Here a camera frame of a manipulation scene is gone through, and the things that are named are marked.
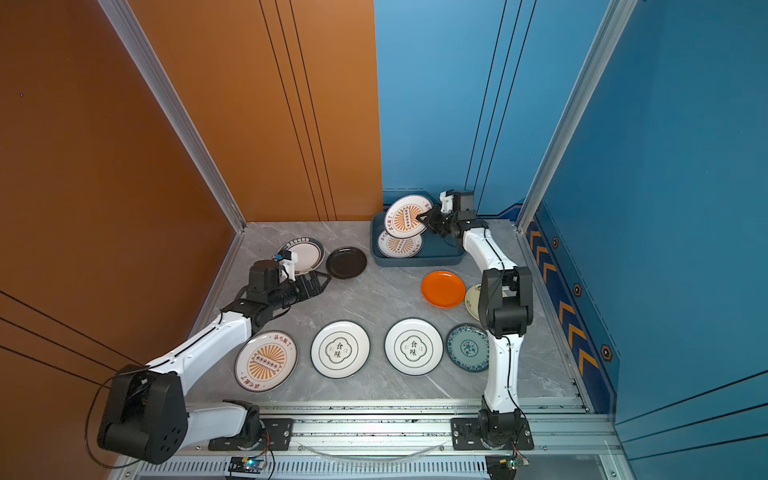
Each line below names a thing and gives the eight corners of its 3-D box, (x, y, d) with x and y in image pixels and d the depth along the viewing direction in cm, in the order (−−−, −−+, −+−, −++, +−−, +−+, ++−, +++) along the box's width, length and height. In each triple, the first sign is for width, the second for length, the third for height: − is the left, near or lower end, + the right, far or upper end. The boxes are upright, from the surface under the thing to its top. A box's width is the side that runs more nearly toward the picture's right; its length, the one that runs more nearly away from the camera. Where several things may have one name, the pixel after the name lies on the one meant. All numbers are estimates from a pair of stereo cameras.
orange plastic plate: (422, 308, 98) (423, 303, 96) (420, 276, 106) (421, 271, 104) (466, 308, 98) (467, 303, 96) (460, 276, 106) (462, 271, 104)
